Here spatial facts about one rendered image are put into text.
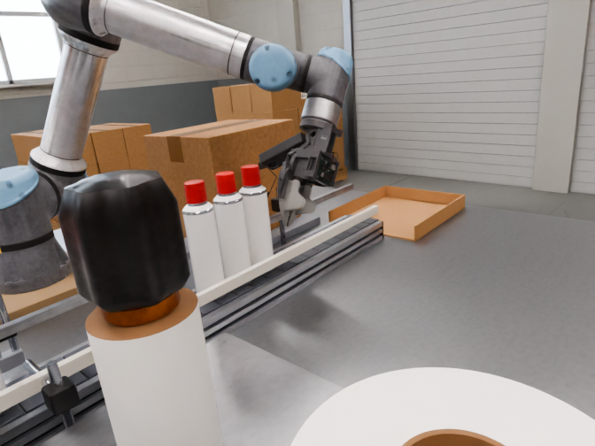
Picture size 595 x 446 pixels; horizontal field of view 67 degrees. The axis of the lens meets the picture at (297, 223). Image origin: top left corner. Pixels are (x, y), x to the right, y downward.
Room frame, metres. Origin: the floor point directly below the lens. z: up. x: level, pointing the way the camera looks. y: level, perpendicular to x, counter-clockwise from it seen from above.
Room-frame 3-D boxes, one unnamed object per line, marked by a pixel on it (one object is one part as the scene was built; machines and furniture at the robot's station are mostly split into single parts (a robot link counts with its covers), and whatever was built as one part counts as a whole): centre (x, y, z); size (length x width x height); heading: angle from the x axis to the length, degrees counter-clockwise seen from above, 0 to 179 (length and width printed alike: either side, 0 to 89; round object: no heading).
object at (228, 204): (0.76, 0.12, 0.98); 0.05 x 0.05 x 0.20
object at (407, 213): (1.19, -0.28, 0.85); 0.30 x 0.26 x 0.04; 138
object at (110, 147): (4.22, 1.92, 0.45); 1.20 x 0.83 x 0.89; 47
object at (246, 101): (4.93, 0.08, 0.57); 1.20 x 0.83 x 1.14; 137
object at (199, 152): (1.17, 0.17, 0.99); 0.30 x 0.24 x 0.27; 141
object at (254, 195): (0.80, 0.08, 0.98); 0.05 x 0.05 x 0.20
